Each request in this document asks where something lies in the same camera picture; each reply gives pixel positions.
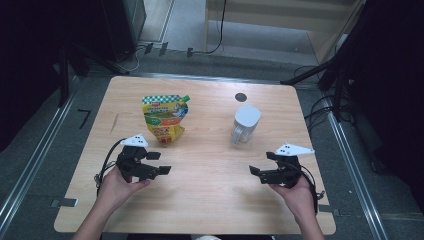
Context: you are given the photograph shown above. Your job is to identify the black angled tape mark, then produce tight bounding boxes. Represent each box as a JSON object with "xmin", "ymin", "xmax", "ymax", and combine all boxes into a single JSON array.
[{"xmin": 77, "ymin": 108, "xmax": 92, "ymax": 130}]

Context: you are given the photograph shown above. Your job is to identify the person's right hand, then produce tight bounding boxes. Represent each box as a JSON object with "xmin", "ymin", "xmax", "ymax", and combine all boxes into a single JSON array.
[{"xmin": 269, "ymin": 174, "xmax": 318, "ymax": 224}]

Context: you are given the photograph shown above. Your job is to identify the yellow spouted seasoning pouch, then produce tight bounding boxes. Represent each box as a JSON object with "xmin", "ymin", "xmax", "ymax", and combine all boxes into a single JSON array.
[{"xmin": 141, "ymin": 94, "xmax": 192, "ymax": 148}]

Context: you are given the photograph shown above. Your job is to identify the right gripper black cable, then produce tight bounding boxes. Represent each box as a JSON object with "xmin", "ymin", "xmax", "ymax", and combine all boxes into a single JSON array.
[{"xmin": 299, "ymin": 164, "xmax": 326, "ymax": 214}]

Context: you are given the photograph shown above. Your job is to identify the black floor cables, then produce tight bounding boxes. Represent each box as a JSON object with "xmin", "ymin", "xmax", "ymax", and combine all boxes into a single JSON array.
[{"xmin": 293, "ymin": 64, "xmax": 354, "ymax": 132}]

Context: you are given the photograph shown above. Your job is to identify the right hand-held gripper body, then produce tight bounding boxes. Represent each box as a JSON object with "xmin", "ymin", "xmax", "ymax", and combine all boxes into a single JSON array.
[{"xmin": 259, "ymin": 143, "xmax": 315, "ymax": 189}]

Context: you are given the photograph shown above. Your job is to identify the black hanging cable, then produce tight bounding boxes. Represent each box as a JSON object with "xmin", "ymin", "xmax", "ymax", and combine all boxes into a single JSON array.
[{"xmin": 191, "ymin": 0, "xmax": 228, "ymax": 56}]

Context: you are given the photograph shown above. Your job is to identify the grey tape piece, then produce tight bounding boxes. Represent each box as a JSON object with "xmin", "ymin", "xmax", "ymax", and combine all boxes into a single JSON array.
[
  {"xmin": 318, "ymin": 203, "xmax": 342, "ymax": 217},
  {"xmin": 50, "ymin": 197, "xmax": 79, "ymax": 208}
]

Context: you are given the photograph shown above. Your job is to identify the metal floor rail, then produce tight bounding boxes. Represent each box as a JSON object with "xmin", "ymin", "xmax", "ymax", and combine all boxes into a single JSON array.
[
  {"xmin": 0, "ymin": 78, "xmax": 81, "ymax": 228},
  {"xmin": 324, "ymin": 99, "xmax": 389, "ymax": 240}
]

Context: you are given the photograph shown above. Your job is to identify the light wooden platform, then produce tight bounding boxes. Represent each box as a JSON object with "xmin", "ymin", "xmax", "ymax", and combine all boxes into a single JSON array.
[{"xmin": 203, "ymin": 0, "xmax": 368, "ymax": 66}]

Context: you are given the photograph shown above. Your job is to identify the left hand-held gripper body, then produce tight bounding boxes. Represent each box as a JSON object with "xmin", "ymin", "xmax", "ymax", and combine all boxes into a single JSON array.
[{"xmin": 114, "ymin": 133, "xmax": 161, "ymax": 184}]

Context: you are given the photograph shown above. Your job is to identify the black cabinet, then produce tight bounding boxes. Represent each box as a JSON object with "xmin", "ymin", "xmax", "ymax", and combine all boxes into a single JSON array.
[{"xmin": 99, "ymin": 0, "xmax": 148, "ymax": 63}]

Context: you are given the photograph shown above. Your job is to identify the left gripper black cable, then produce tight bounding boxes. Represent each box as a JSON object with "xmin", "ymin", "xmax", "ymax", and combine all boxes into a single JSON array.
[{"xmin": 94, "ymin": 138, "xmax": 128, "ymax": 196}]

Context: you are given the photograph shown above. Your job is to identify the person's left hand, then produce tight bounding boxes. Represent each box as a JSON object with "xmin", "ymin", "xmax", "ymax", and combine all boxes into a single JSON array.
[{"xmin": 96, "ymin": 165, "xmax": 152, "ymax": 214}]

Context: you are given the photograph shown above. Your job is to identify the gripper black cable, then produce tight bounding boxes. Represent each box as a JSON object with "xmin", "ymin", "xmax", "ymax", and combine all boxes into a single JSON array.
[
  {"xmin": 299, "ymin": 164, "xmax": 326, "ymax": 214},
  {"xmin": 94, "ymin": 138, "xmax": 128, "ymax": 196}
]

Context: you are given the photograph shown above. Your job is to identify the black metal stand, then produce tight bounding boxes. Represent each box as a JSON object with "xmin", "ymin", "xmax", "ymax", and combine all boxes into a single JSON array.
[
  {"xmin": 56, "ymin": 41, "xmax": 131, "ymax": 108},
  {"xmin": 279, "ymin": 0, "xmax": 369, "ymax": 123}
]

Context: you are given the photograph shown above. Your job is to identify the white floor cable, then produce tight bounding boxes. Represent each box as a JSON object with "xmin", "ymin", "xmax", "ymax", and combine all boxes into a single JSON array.
[{"xmin": 114, "ymin": 46, "xmax": 142, "ymax": 73}]

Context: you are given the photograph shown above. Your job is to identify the clear jar with white lid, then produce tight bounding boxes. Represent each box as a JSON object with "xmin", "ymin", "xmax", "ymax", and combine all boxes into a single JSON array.
[{"xmin": 231, "ymin": 104, "xmax": 263, "ymax": 146}]

